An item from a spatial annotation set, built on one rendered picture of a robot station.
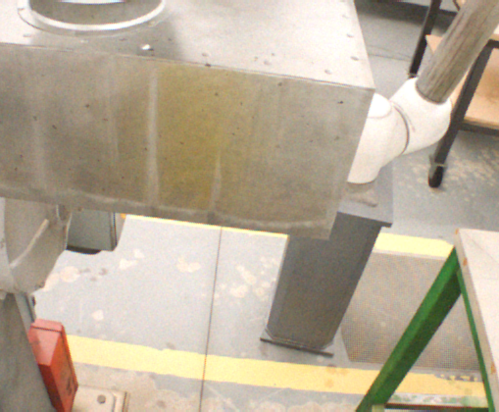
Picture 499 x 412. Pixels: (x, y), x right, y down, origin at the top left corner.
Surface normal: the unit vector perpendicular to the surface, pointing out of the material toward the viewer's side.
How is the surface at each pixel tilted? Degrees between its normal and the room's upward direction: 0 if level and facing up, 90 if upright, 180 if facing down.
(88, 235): 90
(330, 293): 90
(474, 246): 0
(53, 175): 90
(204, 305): 0
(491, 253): 0
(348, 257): 90
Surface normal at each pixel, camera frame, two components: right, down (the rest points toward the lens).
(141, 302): 0.13, -0.72
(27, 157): -0.04, 0.69
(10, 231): 0.87, 0.30
